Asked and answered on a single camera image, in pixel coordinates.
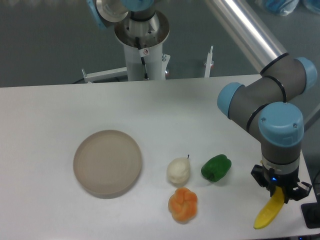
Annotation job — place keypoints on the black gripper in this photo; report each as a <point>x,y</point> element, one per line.
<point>269,174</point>

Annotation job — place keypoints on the yellow banana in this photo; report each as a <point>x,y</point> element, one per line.
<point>271,209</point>

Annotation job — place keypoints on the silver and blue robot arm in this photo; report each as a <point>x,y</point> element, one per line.
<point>262,108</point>

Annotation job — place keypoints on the beige round plate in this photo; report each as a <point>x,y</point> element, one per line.
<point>107,163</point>

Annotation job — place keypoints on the black device at table edge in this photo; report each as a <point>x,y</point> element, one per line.
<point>311,211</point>

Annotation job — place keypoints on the green bell pepper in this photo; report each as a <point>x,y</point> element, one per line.
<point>216,168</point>

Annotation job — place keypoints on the orange braided bread roll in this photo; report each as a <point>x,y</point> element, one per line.
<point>183,205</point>

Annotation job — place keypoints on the white pear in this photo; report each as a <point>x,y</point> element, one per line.
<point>178,171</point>

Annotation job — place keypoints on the blue plastic bag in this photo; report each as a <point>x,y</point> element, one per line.
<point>286,7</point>

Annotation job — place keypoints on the white right support bracket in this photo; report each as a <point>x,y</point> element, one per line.
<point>209,63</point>

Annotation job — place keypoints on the white support bracket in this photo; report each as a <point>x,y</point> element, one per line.
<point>209,63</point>
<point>104,75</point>

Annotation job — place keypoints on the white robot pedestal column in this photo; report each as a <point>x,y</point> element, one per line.
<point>143,46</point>

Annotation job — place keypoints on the white left support bracket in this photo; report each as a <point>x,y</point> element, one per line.
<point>104,75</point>

